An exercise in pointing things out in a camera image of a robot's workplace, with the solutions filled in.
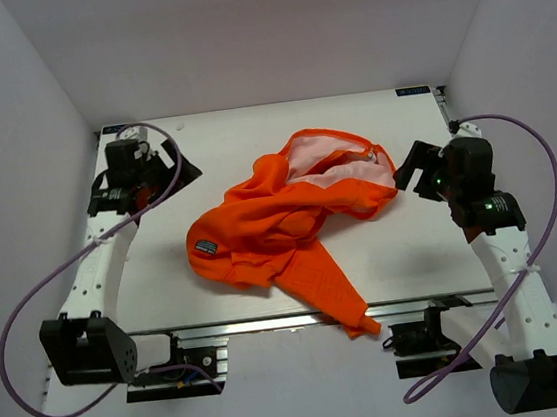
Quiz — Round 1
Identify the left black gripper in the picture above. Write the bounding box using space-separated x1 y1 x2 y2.
132 136 205 209

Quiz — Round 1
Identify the orange jacket pink lining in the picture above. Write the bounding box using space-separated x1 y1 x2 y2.
186 128 398 338

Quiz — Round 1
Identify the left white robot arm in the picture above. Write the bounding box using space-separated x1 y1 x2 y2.
39 138 202 386

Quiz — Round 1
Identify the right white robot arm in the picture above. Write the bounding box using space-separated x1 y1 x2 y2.
394 137 557 415

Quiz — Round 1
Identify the right blue table label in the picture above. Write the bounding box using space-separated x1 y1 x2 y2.
395 85 431 97

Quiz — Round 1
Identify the blue table label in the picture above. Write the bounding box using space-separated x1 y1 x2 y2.
395 85 431 97
101 124 126 136

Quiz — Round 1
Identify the left blue table label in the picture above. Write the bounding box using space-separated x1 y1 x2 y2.
101 124 126 136

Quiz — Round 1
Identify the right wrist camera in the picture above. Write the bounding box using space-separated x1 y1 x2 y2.
448 119 483 139

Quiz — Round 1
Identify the aluminium table front rail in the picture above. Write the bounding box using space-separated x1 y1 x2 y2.
137 290 496 340

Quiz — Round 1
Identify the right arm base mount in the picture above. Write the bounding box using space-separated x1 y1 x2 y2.
382 295 473 380

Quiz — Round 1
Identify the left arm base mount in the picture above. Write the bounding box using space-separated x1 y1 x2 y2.
126 335 228 404

